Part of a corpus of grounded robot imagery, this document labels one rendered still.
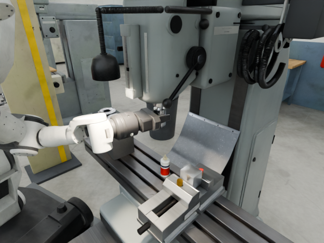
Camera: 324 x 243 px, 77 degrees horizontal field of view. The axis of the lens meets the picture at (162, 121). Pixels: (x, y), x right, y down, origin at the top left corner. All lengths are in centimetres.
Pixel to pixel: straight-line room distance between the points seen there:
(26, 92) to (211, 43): 194
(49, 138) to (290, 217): 204
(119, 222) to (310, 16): 93
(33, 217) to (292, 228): 193
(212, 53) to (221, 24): 9
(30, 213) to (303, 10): 152
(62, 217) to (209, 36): 113
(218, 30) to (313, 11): 24
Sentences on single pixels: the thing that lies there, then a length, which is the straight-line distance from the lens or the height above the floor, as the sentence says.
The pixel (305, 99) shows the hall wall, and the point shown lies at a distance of 494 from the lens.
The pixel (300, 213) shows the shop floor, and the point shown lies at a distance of 236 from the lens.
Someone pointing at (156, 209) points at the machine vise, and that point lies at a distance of 75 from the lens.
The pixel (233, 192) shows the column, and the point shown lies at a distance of 125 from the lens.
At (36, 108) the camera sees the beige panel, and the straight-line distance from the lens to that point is 240.
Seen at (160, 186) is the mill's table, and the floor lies 93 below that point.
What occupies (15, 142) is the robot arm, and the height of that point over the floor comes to 122.
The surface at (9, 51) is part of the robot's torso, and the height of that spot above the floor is 149.
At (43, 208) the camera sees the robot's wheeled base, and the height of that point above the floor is 57.
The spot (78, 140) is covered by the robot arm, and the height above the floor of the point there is 120.
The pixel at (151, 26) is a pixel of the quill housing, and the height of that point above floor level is 154.
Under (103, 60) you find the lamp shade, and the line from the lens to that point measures 53.
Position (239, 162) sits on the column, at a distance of 113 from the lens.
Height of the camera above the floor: 156
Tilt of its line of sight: 27 degrees down
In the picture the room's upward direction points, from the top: straight up
